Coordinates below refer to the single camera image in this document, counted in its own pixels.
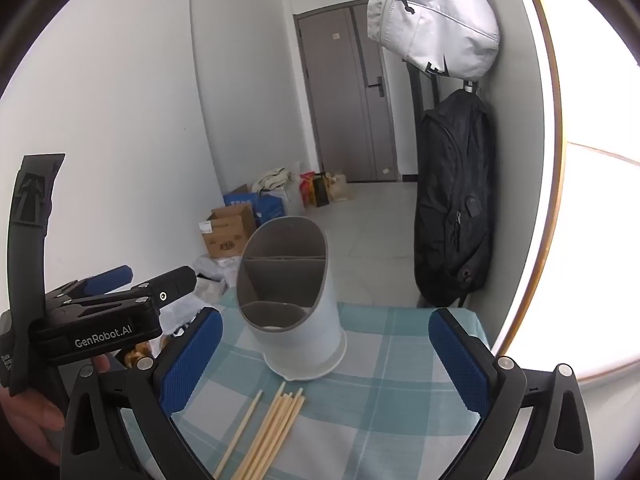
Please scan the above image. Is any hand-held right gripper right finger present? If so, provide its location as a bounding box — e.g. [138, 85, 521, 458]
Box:
[428, 306, 597, 480]

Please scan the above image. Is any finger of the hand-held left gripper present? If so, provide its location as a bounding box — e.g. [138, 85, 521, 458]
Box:
[62, 266, 198, 312]
[45, 265, 134, 307]

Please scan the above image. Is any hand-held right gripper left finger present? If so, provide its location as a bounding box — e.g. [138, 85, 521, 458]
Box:
[59, 306, 224, 480]

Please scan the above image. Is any single bamboo chopstick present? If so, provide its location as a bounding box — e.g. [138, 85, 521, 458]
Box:
[212, 389, 264, 480]

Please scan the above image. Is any bundle of bamboo chopsticks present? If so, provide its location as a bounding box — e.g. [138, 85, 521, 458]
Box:
[231, 381, 306, 480]

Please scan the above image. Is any white grey utensil holder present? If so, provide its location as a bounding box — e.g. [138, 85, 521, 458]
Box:
[235, 216, 347, 381]

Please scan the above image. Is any white shoulder bag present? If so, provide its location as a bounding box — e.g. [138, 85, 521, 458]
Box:
[366, 0, 501, 80]

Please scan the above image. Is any person's left hand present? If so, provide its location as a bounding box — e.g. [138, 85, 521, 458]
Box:
[0, 353, 113, 467]

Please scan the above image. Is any white plastic bags heap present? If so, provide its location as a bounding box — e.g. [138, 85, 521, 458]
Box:
[192, 255, 241, 311]

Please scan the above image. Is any brown shiny object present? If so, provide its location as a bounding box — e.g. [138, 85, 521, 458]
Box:
[124, 339, 162, 367]

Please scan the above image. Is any brown cardboard box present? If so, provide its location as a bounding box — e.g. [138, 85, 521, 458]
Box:
[199, 203, 258, 259]

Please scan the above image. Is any teal checkered tablecloth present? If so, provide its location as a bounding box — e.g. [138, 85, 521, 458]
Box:
[117, 301, 533, 480]

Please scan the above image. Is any blue cardboard box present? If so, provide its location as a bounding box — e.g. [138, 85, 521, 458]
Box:
[222, 185, 286, 226]

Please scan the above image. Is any cream canvas tote bag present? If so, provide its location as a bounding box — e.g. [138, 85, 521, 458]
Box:
[251, 165, 306, 216]

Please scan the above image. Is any black backpack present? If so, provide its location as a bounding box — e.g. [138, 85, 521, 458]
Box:
[413, 87, 493, 308]

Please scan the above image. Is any black yellow bag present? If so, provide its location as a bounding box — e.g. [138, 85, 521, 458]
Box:
[312, 172, 331, 207]

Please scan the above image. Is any beige plastic bag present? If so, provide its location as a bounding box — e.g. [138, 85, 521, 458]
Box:
[327, 172, 350, 202]

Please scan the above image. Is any grey entrance door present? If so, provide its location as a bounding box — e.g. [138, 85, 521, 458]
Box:
[292, 2, 401, 183]

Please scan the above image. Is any bright window gold frame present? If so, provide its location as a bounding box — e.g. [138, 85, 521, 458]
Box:
[492, 0, 640, 386]

